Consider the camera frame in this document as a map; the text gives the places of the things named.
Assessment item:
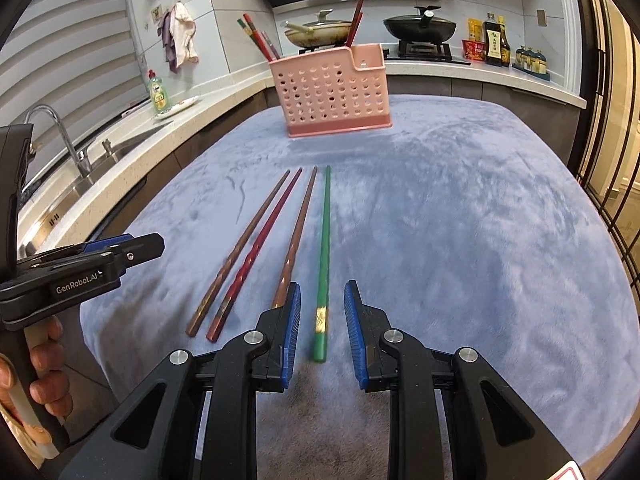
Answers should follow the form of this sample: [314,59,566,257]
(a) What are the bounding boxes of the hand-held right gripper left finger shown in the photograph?
[60,281,302,480]

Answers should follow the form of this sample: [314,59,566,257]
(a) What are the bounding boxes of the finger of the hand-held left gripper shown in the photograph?
[107,232,166,281]
[82,234,135,255]

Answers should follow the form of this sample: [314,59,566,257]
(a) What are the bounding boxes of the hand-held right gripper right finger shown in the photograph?
[343,280,576,480]

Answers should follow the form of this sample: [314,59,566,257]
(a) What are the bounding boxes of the dark red chopstick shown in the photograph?
[206,167,304,343]

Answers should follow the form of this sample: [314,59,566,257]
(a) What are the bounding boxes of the brown chopstick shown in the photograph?
[271,165,319,311]
[185,169,292,338]

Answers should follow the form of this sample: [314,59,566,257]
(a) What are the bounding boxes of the pink perforated chopstick holder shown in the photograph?
[269,44,393,138]

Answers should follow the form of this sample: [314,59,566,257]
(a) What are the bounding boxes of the person's left hand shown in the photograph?
[0,317,74,441]

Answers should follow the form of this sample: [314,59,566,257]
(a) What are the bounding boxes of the chrome faucet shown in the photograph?
[25,105,97,179]

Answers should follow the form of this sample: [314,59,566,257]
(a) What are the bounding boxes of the steel sink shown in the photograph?
[65,135,153,201]

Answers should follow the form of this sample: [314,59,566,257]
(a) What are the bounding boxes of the white plate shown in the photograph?
[154,95,201,120]

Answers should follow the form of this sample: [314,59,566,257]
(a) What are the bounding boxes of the blue-grey plush blanket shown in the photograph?
[80,94,628,480]

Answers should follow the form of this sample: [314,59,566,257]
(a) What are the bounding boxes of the green dish soap bottle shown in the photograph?
[148,70,171,113]

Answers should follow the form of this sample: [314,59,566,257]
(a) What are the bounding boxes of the purple hanging cloth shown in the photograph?
[159,10,179,74]

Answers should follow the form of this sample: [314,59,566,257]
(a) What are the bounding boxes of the white window blinds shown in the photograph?
[0,0,151,181]

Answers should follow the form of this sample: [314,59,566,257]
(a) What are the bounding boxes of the white pink hanging cloth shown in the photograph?
[170,2,200,65]

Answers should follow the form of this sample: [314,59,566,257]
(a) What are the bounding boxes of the beige wok with lid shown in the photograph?
[284,8,353,51]

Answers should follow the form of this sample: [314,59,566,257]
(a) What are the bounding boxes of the black gas stove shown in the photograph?
[297,40,471,65]

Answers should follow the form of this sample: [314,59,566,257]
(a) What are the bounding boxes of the kitchen counter with cabinets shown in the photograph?
[15,55,588,261]

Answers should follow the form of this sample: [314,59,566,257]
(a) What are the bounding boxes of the black wok with lid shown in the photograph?
[383,6,458,43]

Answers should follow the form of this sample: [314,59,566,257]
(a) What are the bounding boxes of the dark condiment tray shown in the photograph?
[514,62,551,82]

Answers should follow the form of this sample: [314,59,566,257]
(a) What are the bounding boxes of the dark soy sauce bottle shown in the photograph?
[482,14,504,67]

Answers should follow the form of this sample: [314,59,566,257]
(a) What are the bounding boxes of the dark sauce bottle yellow cap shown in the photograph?
[497,17,512,66]

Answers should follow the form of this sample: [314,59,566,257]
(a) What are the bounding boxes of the glass sliding door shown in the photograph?
[570,0,640,281]

